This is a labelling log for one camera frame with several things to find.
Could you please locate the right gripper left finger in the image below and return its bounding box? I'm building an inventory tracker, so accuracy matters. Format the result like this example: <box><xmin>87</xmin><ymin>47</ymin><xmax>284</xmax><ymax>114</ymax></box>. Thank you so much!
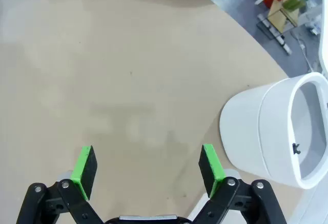
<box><xmin>16</xmin><ymin>146</ymin><xmax>105</xmax><ymax>224</ymax></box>

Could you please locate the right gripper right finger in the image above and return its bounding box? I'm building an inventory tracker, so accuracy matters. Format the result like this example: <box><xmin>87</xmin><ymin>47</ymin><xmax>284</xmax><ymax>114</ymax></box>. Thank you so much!
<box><xmin>192</xmin><ymin>144</ymin><xmax>288</xmax><ymax>224</ymax></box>

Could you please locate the white lidded trash bin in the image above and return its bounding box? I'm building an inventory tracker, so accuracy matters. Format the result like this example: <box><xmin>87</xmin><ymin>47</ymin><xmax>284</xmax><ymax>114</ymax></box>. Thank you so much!
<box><xmin>219</xmin><ymin>72</ymin><xmax>328</xmax><ymax>190</ymax></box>

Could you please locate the wooden shelf box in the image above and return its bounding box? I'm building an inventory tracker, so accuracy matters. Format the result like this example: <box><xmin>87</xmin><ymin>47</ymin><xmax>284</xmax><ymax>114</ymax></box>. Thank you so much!
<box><xmin>266</xmin><ymin>0</ymin><xmax>300</xmax><ymax>34</ymax></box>

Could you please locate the green plastic item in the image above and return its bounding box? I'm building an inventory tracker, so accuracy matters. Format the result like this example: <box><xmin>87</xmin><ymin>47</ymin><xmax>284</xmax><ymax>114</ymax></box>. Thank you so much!
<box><xmin>281</xmin><ymin>0</ymin><xmax>308</xmax><ymax>12</ymax></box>

